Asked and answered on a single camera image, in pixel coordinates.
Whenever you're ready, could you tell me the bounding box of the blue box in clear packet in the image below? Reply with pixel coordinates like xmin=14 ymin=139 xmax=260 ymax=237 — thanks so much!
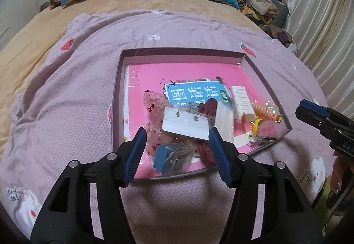
xmin=153 ymin=143 xmax=194 ymax=175

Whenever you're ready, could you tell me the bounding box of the white curtain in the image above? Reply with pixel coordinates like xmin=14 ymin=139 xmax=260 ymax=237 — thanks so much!
xmin=282 ymin=0 xmax=354 ymax=123

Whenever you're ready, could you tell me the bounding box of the purple printed blanket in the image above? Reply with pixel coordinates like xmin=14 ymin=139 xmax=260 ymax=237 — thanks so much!
xmin=0 ymin=10 xmax=335 ymax=244

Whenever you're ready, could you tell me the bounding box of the person's right hand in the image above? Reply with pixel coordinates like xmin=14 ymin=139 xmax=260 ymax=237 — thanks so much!
xmin=330 ymin=150 xmax=345 ymax=195

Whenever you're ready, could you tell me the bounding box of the green fuzzy clothing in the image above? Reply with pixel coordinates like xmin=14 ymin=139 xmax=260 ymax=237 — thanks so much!
xmin=312 ymin=186 xmax=346 ymax=236

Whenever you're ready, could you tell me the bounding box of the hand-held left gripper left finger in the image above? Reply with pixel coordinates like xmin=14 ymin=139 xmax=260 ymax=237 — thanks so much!
xmin=30 ymin=126 xmax=147 ymax=244

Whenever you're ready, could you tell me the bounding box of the red ridged hair accessory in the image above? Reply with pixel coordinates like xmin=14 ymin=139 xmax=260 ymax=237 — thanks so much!
xmin=198 ymin=142 xmax=217 ymax=166

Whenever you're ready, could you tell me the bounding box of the pink mesh bow hair accessory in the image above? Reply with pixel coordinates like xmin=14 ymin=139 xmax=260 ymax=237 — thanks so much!
xmin=142 ymin=89 xmax=172 ymax=156

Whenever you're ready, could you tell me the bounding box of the white card packet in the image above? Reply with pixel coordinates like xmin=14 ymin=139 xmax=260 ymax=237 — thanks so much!
xmin=216 ymin=102 xmax=235 ymax=142
xmin=162 ymin=104 xmax=212 ymax=141

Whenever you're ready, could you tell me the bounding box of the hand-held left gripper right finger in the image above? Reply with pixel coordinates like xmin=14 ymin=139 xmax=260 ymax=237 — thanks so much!
xmin=208 ymin=126 xmax=324 ymax=244

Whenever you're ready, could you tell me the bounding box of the yellow bed sheet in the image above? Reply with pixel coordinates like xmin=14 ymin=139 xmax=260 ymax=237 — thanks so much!
xmin=0 ymin=0 xmax=266 ymax=151

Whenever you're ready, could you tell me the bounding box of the white wardrobe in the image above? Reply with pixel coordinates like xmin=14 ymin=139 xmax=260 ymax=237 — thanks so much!
xmin=0 ymin=0 xmax=42 ymax=51

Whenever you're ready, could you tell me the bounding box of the white hair clip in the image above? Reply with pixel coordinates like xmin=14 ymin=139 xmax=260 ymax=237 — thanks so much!
xmin=231 ymin=86 xmax=255 ymax=123

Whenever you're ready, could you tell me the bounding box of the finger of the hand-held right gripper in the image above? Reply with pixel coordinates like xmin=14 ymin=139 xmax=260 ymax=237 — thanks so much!
xmin=301 ymin=99 xmax=331 ymax=119
xmin=295 ymin=106 xmax=332 ymax=134

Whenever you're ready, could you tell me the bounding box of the orange spiral hair tie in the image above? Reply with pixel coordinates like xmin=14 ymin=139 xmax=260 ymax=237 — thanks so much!
xmin=253 ymin=103 xmax=283 ymax=123

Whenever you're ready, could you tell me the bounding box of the pink fuzzy hair accessory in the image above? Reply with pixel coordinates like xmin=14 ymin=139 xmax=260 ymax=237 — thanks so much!
xmin=257 ymin=120 xmax=277 ymax=138

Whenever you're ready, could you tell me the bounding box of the yellow hair ring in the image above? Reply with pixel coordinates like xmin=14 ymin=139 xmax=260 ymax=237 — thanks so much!
xmin=252 ymin=118 xmax=264 ymax=134

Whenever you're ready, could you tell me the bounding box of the pink tray box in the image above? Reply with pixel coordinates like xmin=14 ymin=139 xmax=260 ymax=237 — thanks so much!
xmin=111 ymin=48 xmax=293 ymax=180

